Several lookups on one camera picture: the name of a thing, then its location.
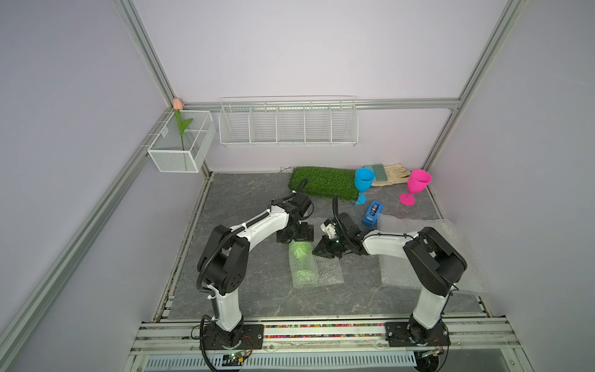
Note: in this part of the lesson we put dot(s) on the beige work glove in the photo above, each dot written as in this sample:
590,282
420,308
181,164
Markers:
389,175

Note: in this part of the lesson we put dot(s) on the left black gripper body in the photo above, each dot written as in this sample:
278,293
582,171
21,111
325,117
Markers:
297,233

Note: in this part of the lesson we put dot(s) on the aluminium front rail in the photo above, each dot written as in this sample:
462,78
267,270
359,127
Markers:
338,334

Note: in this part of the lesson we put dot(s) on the blue plastic wine glass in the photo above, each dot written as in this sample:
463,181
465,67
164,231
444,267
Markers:
364,178

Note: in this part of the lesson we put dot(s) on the white vent grille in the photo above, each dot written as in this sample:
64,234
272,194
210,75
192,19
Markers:
285,361

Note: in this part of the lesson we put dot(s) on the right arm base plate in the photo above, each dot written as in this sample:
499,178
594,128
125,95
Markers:
411,334

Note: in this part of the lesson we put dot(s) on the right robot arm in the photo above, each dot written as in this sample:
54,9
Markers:
436,263

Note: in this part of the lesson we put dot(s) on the green plastic wine glass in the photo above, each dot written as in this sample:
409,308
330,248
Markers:
304,269

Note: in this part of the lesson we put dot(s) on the pink plastic wine glass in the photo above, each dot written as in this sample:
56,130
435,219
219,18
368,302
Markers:
417,182

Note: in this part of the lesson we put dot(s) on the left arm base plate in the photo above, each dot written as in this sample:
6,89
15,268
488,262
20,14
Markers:
243,337

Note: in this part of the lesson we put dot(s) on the white mesh corner basket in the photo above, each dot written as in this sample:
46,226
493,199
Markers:
166,152

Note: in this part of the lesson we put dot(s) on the white wire wall basket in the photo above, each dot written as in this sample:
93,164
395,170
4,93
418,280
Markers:
293,121

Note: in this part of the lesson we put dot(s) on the blue tape dispenser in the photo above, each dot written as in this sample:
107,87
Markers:
373,213

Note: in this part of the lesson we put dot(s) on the bubble wrap sheet stack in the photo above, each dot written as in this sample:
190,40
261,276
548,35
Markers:
398,272

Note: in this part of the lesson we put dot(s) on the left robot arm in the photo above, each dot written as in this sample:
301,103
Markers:
223,263

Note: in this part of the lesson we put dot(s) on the green artificial grass mat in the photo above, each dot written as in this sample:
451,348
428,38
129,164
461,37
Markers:
325,182

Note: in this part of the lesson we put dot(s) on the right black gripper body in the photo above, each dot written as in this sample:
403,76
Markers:
338,244

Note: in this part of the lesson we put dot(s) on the artificial tulip flower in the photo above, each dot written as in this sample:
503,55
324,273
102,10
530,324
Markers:
183,124

